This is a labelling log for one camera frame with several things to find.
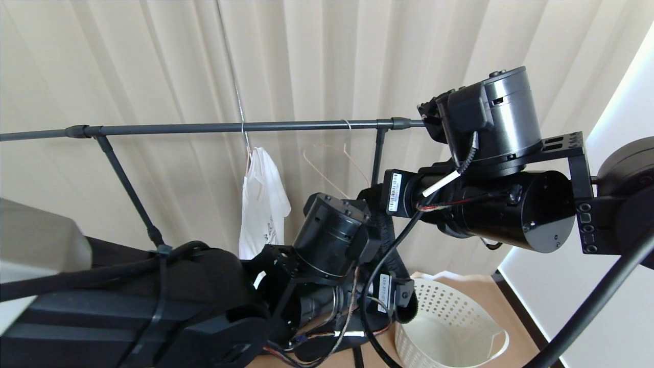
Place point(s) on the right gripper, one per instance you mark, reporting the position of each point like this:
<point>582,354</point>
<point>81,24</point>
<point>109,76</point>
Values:
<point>490,209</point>

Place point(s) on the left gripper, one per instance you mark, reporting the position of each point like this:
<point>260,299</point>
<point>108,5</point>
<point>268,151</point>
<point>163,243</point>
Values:
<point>327,306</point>

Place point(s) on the white printed shirt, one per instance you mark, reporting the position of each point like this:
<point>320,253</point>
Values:
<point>263,204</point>

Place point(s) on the pink clothes hanger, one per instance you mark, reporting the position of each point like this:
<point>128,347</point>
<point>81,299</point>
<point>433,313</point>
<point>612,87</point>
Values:
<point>350,130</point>
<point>249,159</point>

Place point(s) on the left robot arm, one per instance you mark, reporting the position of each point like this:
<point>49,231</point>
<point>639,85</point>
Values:
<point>153,306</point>

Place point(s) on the white laundry basket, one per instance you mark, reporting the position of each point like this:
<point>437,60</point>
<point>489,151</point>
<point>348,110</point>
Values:
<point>449,317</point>

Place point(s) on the black clothes rack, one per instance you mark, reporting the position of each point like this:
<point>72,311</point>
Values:
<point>179,127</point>

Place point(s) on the beige curtain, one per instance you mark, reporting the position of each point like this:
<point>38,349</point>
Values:
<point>153,61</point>

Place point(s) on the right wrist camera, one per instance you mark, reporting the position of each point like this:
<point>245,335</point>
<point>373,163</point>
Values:
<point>462,110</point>

